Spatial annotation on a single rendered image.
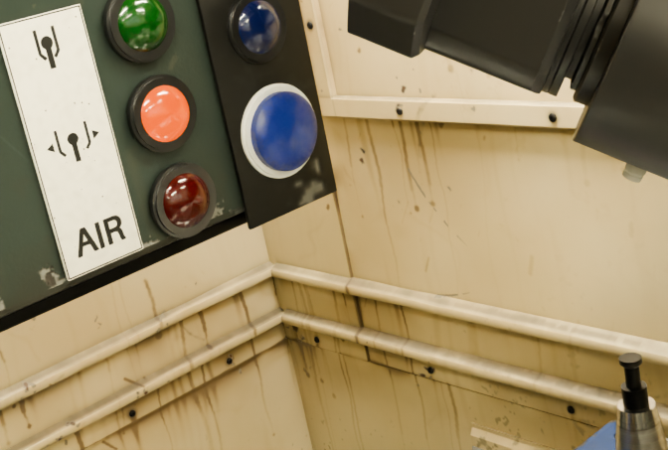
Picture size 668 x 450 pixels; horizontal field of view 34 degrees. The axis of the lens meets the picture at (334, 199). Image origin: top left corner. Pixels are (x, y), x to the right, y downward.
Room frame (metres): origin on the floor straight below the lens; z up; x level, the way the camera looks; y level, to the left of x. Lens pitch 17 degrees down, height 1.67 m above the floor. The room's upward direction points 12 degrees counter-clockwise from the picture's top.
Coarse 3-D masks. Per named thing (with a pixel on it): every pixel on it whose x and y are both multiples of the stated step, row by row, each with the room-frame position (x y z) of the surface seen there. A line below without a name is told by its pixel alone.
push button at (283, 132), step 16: (272, 96) 0.40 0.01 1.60; (288, 96) 0.40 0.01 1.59; (256, 112) 0.40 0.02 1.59; (272, 112) 0.40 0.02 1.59; (288, 112) 0.40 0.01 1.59; (304, 112) 0.41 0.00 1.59; (256, 128) 0.40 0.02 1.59; (272, 128) 0.40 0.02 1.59; (288, 128) 0.40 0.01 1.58; (304, 128) 0.41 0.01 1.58; (256, 144) 0.39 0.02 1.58; (272, 144) 0.40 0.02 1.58; (288, 144) 0.40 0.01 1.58; (304, 144) 0.41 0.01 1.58; (272, 160) 0.40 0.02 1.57; (288, 160) 0.40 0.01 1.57; (304, 160) 0.41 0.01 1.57
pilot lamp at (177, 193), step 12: (180, 180) 0.37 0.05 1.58; (192, 180) 0.38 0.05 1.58; (168, 192) 0.37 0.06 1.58; (180, 192) 0.37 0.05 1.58; (192, 192) 0.37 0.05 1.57; (204, 192) 0.38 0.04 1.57; (168, 204) 0.37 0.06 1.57; (180, 204) 0.37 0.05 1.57; (192, 204) 0.37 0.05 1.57; (204, 204) 0.38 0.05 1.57; (168, 216) 0.37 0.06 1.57; (180, 216) 0.37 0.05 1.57; (192, 216) 0.37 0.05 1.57; (204, 216) 0.38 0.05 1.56
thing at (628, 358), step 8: (624, 360) 0.66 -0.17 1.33; (632, 360) 0.66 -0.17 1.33; (640, 360) 0.65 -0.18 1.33; (624, 368) 0.66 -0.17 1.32; (632, 368) 0.65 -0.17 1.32; (632, 376) 0.65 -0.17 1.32; (624, 384) 0.66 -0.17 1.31; (632, 384) 0.65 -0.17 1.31; (640, 384) 0.66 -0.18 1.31; (624, 392) 0.66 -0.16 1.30; (632, 392) 0.65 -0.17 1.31; (640, 392) 0.65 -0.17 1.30; (624, 400) 0.66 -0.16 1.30; (632, 400) 0.65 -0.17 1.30; (640, 400) 0.65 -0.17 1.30; (648, 400) 0.66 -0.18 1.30; (632, 408) 0.65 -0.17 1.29; (640, 408) 0.65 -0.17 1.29
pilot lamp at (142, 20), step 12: (132, 0) 0.37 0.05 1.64; (144, 0) 0.38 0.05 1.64; (156, 0) 0.38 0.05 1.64; (120, 12) 0.37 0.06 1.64; (132, 12) 0.37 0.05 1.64; (144, 12) 0.37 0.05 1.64; (156, 12) 0.38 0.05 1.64; (120, 24) 0.37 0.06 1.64; (132, 24) 0.37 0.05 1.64; (144, 24) 0.37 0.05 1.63; (156, 24) 0.38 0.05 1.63; (132, 36) 0.37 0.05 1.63; (144, 36) 0.37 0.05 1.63; (156, 36) 0.38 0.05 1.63; (132, 48) 0.37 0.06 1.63; (144, 48) 0.37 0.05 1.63
